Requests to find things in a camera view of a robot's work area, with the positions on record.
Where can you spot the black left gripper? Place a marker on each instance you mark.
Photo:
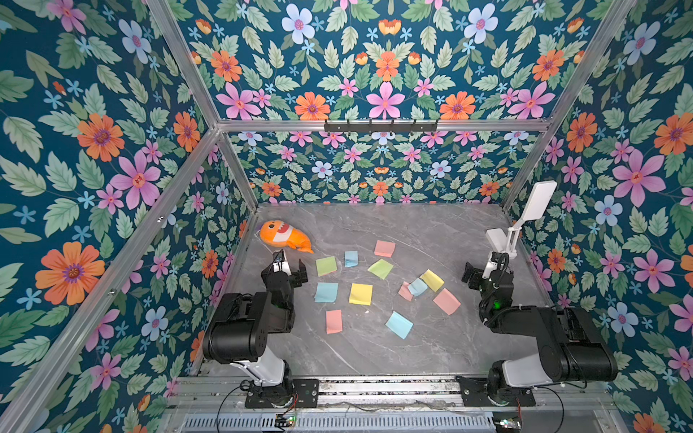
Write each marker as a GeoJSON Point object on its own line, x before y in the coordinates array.
{"type": "Point", "coordinates": [295, 280]}

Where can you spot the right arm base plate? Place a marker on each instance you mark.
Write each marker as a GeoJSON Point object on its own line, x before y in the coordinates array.
{"type": "Point", "coordinates": [483, 392]}

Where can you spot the torn blue memo page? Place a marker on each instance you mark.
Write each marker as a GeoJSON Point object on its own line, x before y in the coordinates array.
{"type": "Point", "coordinates": [326, 293]}

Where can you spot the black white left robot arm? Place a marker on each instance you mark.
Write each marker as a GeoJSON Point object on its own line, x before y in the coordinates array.
{"type": "Point", "coordinates": [240, 328]}

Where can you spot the torn pink memo page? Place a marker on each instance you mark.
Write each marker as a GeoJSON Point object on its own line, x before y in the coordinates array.
{"type": "Point", "coordinates": [334, 322]}

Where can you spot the black hook rail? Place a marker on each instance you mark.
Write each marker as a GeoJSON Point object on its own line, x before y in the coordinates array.
{"type": "Point", "coordinates": [402, 127]}

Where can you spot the yellow memo pad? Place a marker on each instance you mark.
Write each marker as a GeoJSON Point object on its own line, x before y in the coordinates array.
{"type": "Point", "coordinates": [432, 280]}

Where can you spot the green memo pad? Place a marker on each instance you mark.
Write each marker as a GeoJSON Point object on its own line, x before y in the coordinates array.
{"type": "Point", "coordinates": [381, 269]}

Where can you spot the orange clownfish plush toy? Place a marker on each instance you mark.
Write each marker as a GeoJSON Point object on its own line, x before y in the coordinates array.
{"type": "Point", "coordinates": [277, 233]}

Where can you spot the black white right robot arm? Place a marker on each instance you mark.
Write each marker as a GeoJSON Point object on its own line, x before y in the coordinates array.
{"type": "Point", "coordinates": [569, 346]}

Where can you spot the white phone stand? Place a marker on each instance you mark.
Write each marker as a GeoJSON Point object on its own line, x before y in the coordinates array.
{"type": "Point", "coordinates": [505, 241]}

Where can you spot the small pink memo pad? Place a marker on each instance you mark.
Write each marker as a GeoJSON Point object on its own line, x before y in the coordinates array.
{"type": "Point", "coordinates": [405, 293]}

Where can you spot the torn yellow memo page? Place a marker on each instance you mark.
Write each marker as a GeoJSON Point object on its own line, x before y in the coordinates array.
{"type": "Point", "coordinates": [361, 294]}

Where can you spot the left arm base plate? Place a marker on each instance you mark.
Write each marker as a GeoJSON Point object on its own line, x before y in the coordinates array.
{"type": "Point", "coordinates": [297, 393]}

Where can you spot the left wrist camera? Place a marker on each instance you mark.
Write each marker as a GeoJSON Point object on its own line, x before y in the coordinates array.
{"type": "Point", "coordinates": [280, 263]}

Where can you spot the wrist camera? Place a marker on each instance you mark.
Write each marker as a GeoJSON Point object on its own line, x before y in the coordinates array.
{"type": "Point", "coordinates": [492, 264]}
{"type": "Point", "coordinates": [280, 263]}

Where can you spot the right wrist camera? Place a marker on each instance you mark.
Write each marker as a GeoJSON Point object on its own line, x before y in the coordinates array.
{"type": "Point", "coordinates": [492, 264]}

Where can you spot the torn green memo page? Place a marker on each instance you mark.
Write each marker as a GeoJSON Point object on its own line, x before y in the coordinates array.
{"type": "Point", "coordinates": [326, 266]}

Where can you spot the large blue memo pad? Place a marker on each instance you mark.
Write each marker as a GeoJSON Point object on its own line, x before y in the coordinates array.
{"type": "Point", "coordinates": [399, 325]}

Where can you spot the small blue memo pad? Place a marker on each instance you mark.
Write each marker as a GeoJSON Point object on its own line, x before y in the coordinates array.
{"type": "Point", "coordinates": [417, 287]}

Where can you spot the large pink memo pad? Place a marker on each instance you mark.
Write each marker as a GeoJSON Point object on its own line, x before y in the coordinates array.
{"type": "Point", "coordinates": [384, 248]}

